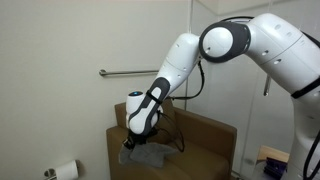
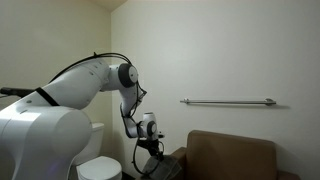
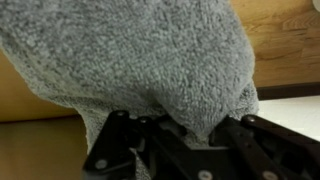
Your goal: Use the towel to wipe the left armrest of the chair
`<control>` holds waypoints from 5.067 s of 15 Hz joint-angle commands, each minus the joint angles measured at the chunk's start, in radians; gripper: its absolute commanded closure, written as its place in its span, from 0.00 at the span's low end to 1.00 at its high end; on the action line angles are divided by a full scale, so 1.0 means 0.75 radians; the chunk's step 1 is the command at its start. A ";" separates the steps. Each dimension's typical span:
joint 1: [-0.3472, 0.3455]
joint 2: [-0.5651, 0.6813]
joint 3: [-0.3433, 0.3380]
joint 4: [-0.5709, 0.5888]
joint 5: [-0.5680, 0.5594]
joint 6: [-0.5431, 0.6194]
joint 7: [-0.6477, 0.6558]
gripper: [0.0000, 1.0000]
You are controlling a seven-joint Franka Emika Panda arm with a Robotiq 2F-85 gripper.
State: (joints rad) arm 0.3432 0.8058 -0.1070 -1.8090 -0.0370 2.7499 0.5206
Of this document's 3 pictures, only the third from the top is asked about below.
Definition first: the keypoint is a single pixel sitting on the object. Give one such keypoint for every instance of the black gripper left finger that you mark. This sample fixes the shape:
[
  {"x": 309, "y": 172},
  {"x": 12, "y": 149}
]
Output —
[{"x": 113, "y": 150}]

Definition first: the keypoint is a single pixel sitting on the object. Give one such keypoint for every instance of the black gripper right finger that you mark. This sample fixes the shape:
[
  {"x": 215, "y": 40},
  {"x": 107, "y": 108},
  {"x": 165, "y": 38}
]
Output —
[{"x": 266, "y": 150}]

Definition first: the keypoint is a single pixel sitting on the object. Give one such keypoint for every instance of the grey terry towel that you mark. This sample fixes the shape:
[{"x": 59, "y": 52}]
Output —
[{"x": 133, "y": 60}]

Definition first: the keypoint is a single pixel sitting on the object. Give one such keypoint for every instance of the brown leather armchair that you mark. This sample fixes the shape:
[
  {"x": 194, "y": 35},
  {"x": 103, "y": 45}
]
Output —
[{"x": 36, "y": 146}]

